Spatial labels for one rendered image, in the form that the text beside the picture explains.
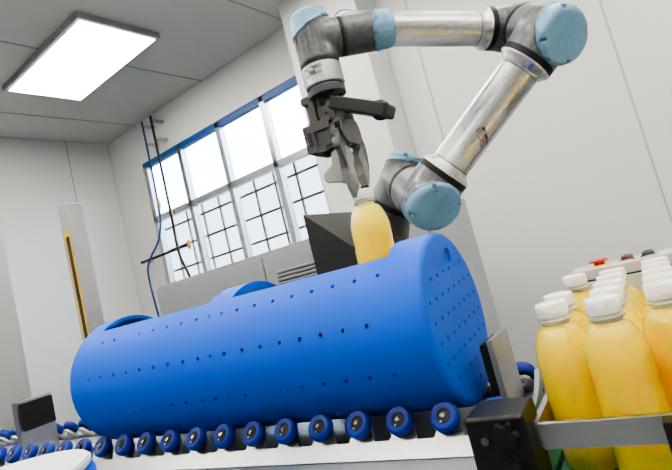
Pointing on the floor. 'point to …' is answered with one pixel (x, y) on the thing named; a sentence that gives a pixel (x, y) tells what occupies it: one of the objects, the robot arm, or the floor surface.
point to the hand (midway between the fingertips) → (362, 189)
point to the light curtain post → (81, 267)
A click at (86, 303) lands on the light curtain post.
